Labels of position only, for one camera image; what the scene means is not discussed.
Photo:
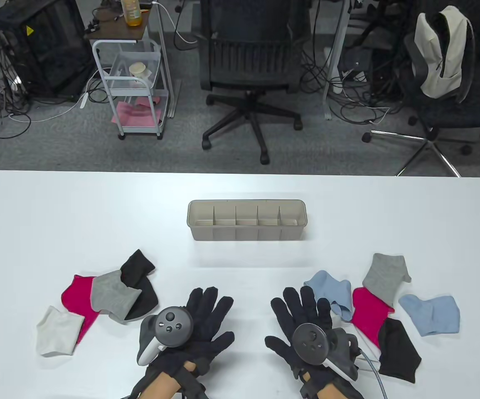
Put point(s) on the black mesh office chair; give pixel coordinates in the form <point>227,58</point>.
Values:
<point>248,62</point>

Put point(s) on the person's left forearm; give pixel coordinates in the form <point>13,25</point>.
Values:
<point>161,384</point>

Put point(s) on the person's right hand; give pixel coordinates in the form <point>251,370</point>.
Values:
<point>289,316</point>

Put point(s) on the bottle of orange liquid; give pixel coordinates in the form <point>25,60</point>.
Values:
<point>131,14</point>

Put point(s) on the pink cloth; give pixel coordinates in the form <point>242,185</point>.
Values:
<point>134,116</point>

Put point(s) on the grey tracking controller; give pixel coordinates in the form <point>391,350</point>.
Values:
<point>169,326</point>
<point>308,343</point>

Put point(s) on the white power strip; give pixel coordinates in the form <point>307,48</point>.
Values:
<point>84,100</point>

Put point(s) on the white metal frame post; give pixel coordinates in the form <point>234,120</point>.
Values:
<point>335,54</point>
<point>163,54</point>

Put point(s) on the dark chair with chrome base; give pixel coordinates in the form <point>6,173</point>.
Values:
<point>451,112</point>

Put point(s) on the person's right forearm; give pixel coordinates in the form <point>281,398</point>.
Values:
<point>331,392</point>

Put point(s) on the black computer tower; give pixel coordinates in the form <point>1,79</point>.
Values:
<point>44,50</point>

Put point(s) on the white rolling cart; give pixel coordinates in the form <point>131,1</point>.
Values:
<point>115,27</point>

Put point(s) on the light blue sock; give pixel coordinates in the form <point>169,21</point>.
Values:
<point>435,316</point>
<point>331,291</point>

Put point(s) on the grey sock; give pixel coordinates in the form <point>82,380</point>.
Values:
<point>383,276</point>
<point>111,295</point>

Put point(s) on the pink sock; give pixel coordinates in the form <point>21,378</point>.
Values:
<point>75,297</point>
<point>368,316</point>

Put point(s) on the cream cup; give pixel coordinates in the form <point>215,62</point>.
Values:
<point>138,68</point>

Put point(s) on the beige divided organizer box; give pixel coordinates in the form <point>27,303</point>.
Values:
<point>244,235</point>

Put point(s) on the person's left hand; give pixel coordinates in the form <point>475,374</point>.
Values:
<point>206,316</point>

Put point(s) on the black sock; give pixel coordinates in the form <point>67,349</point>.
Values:
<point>397,353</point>
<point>138,266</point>

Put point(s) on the cream backpack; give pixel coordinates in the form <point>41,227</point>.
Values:
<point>431,79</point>

